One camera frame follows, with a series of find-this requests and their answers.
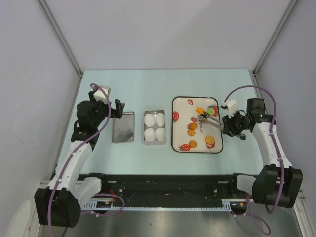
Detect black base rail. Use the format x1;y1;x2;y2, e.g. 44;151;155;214
77;173;247;214

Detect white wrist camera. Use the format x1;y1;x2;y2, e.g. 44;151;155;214
221;99;238;119
93;85;111;104

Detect brown round cookie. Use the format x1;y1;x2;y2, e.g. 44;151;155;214
190;122;198;130

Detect aluminium frame post left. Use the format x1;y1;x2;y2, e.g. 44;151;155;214
36;0;83;79

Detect aluminium frame post right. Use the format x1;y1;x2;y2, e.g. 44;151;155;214
252;0;300;77

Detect aluminium frame post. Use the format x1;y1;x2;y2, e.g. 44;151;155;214
36;0;83;79
252;0;300;77

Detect orange fish cookie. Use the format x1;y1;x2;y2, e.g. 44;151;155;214
196;107;205;115

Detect orange flower cookie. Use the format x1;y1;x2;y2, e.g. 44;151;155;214
187;129;196;136

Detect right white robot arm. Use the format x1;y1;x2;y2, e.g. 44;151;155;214
221;98;303;208

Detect white paper cup back-left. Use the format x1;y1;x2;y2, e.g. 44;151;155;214
144;114;156;127

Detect purple cable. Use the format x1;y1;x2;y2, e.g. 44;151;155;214
49;83;125;237
223;85;284;234

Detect brown ridged cookie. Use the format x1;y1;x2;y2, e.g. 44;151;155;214
189;140;197;148

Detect silver tin lid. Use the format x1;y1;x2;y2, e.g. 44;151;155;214
112;112;135;143

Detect green round cookie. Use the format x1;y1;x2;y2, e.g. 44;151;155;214
207;107;216;115

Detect silver tin box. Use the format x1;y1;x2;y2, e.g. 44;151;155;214
144;110;167;146

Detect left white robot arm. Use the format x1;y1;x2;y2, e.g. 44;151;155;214
34;99;124;228

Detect metal tongs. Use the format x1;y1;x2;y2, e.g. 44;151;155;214
197;112;246;141

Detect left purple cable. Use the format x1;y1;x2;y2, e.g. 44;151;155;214
49;83;125;237

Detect white paper cup back-right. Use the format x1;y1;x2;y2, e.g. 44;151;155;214
156;113;165;127

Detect white paper cup front-left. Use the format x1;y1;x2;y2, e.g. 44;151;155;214
144;128;156;142

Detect white paper cup front-right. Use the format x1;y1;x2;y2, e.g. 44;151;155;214
155;127;166;141

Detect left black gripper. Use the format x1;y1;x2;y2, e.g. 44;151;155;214
89;91;124;128

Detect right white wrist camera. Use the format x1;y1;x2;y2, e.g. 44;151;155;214
221;99;238;119

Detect tan round cookie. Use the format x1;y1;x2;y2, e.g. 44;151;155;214
205;136;215;145

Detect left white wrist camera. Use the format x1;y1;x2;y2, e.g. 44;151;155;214
93;85;111;104

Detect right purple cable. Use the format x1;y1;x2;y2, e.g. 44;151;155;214
223;85;284;234

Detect strawberry pattern tray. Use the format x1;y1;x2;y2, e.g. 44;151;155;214
171;96;223;154

